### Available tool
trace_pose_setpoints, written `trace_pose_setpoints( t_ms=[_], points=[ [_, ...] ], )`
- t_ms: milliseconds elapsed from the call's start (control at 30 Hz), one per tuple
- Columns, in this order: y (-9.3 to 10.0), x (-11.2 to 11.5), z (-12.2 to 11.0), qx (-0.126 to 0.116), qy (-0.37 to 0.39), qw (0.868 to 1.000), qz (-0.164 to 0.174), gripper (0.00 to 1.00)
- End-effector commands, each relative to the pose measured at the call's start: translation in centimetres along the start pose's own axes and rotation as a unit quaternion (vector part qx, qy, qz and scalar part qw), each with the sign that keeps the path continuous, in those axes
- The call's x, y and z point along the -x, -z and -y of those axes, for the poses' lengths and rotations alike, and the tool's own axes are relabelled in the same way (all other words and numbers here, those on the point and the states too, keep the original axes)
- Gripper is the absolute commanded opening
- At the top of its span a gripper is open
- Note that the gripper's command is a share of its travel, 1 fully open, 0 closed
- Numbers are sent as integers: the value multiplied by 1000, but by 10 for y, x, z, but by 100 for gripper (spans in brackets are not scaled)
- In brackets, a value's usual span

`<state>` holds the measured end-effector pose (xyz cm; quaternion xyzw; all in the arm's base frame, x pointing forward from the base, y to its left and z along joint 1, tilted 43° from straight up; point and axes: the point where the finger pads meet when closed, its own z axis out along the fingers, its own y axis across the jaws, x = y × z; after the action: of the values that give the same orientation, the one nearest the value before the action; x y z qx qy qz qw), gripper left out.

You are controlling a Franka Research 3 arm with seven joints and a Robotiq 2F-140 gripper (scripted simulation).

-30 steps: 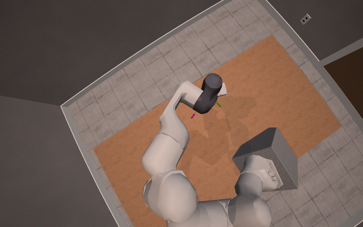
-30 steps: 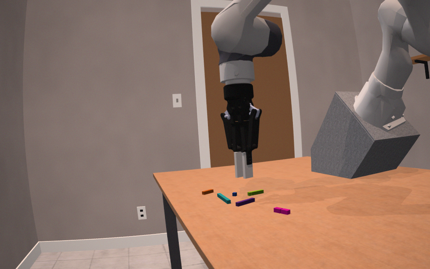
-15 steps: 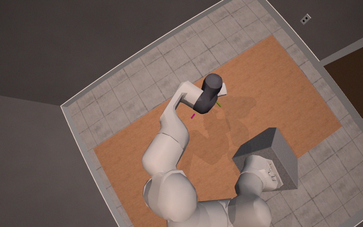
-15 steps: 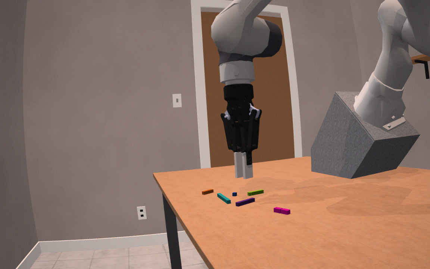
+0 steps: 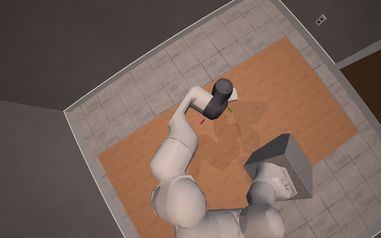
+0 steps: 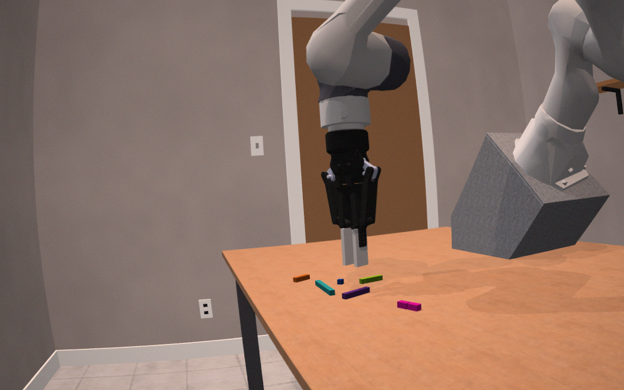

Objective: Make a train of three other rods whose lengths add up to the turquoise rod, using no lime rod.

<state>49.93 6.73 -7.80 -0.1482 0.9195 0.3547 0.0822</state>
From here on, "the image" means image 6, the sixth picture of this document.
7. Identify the lime green rod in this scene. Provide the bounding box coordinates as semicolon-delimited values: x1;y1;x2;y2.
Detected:
359;275;382;284

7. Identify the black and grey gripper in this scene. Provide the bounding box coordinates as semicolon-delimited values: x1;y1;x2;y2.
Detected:
321;129;381;267

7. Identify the turquoise rod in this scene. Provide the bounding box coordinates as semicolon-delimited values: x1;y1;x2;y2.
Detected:
315;280;335;296

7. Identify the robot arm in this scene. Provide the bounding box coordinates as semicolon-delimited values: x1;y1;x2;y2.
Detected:
306;0;624;192

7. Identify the orange rod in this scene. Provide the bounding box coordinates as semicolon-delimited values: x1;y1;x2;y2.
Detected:
293;274;310;283

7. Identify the purple rod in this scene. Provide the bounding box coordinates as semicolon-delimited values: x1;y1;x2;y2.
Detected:
342;287;370;300

